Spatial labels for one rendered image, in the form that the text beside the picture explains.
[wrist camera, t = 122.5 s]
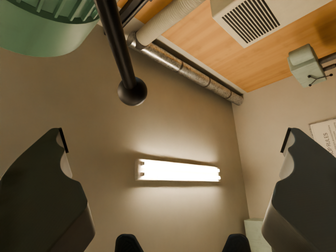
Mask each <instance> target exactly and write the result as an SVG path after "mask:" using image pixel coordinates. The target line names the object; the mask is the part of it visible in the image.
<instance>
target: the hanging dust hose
mask: <svg viewBox="0 0 336 252"><path fill-rule="evenodd" d="M204 1H206V0H173V1H172V2H170V3H169V4H168V5H167V6H166V7H164V8H163V9H162V10H161V11H160V12H158V13H157V14H156V15H155V16H154V17H152V18H151V19H150V20H149V21H148V22H147V23H146V24H145V25H144V26H142V27H141V28H140V29H139V30H138V31H137V32H136V38H137V40H138V41H139V43H141V44H142V45H143V46H147V45H149V44H150V43H151V42H152V41H154V40H155V39H156V38H157V37H159V36H160V35H161V34H163V33H164V32H165V31H167V30H168V29H169V28H171V27H172V26H173V25H175V24H176V23H177V22H179V21H180V20H182V19H183V18H184V17H185V16H187V15H188V14H190V13H191V12H192V11H193V10H195V9H196V8H197V7H198V6H200V5H201V4H202V3H203V2H204Z"/></svg>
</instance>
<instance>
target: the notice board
mask: <svg viewBox="0 0 336 252"><path fill-rule="evenodd" d="M308 127H309V130H310V134H311V137H312V139H313V140H314V141H316V142H317V143H318V144H319V145H321V146H322V147H323V148H325V149H326V150H327V151H328V152H330V153H331V154H332V155H333V156H334V157H335V158H336V117H335V118H331V119H326V120H322V121H318V122H313V123H309V124H308Z"/></svg>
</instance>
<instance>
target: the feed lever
mask: <svg viewBox="0 0 336 252"><path fill-rule="evenodd" d="M93 1H94V4H95V7H96V9H97V12H98V15H99V18H100V20H101V23H102V26H103V29H104V32H105V34H106V37H107V40H108V43H109V45H110V48H111V51H112V54H113V56H114V59H115V62H116V65H117V68H118V70H119V73H120V76H121V79H122V81H121V82H120V83H119V85H118V88H117V93H118V97H119V99H120V100H121V101H122V102H123V103H124V104H126V105H128V106H138V105H140V104H142V103H143V102H144V101H145V99H146V97H147V94H148V89H147V86H146V84H145V83H144V82H143V80H141V79H140V78H138V77H136V76H135V74H134V70H133V66H132V62H131V58H130V54H129V50H128V46H127V42H126V38H125V34H124V30H123V26H122V22H121V18H120V14H119V10H118V6H117V2H116V0H93Z"/></svg>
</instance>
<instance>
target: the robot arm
mask: <svg viewBox="0 0 336 252"><path fill-rule="evenodd" d="M66 153H69V151H68V147H67V144H66V140H65V137H64V134H63V130H62V128H61V127H60V128H51V129H50V130H49V131H47V132H46V133H45V134H44V135H43V136H42V137H40V138H39V139H38V140H37V141H36V142H35V143H34V144H32V145H31V146H30V147H29V148H28V149H27V150H26V151H24V152H23V153H22V154H21V155H20V156H19V157H18V158H17V159H16V160H15V161H14V162H13V163H12V165H11V166H10V167H9V168H8V169H7V170H6V172H5V173H4V174H3V176H2V177H1V178H0V252H84V251H85V249H86V248H87V247H88V245H89V244H90V242H91V241H92V240H93V238H94V236H95V234H96V229H95V225H94V221H93V218H92V214H91V211H90V207H89V204H88V200H87V197H86V195H85V192H84V190H83V188H82V185H81V183H80V182H78V181H76V180H74V179H72V176H73V175H72V172H71V168H70V165H69V162H68V159H67V155H66ZM280 153H283V156H284V157H285V158H284V161H283V164H282V167H281V169H280V172H279V177H280V179H281V180H280V181H278V182H277V183H276V185H275V187H274V190H273V193H272V196H271V199H270V202H269V204H268V207H267V210H266V213H265V216H264V220H263V223H262V227H261V233H262V235H263V237H264V239H265V240H266V241H267V242H268V243H269V245H270V246H271V247H272V248H273V250H274V251H275V252H336V157H334V156H333V155H332V154H331V153H330V152H329V151H327V150H326V149H325V148H323V147H322V146H321V145H320V144H318V143H317V142H316V141H315V140H313V139H312V138H311V137H309V136H308V135H307V134H306V133H304V132H303V131H302V130H300V129H299V128H295V127H293V128H290V127H288V129H287V132H286V135H285V138H284V141H283V144H282V147H281V151H280ZM114 252H144V251H143V249H142V247H141V246H140V244H139V242H138V240H137V238H136V237H135V236H134V235H133V234H121V235H119V236H118V237H117V239H116V241H115V250H114ZM222 252H251V248H250V244H249V240H248V238H247V237H246V236H245V235H243V234H240V233H236V234H230V235H229V236H228V238H227V241H226V243H225V245H224V248H223V250H222Z"/></svg>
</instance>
